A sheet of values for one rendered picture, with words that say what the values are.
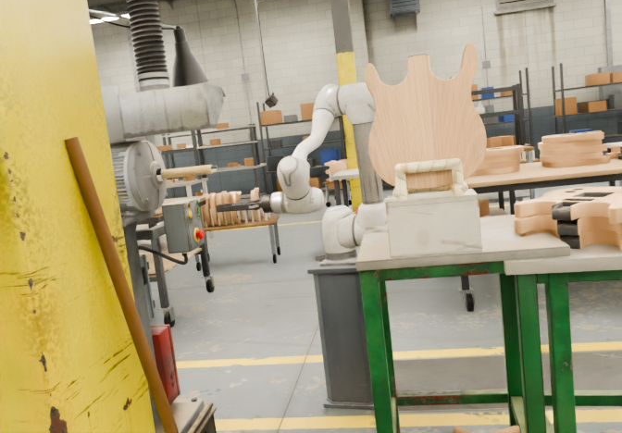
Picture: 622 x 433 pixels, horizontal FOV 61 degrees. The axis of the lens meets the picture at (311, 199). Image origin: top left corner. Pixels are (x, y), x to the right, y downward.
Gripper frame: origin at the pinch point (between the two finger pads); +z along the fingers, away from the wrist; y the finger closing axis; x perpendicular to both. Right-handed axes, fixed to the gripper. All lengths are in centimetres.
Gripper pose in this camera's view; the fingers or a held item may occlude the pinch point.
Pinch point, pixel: (225, 207)
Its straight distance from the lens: 224.7
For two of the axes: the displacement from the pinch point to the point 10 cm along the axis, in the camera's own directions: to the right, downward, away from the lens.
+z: -9.8, 0.9, 1.6
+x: -1.1, -9.9, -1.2
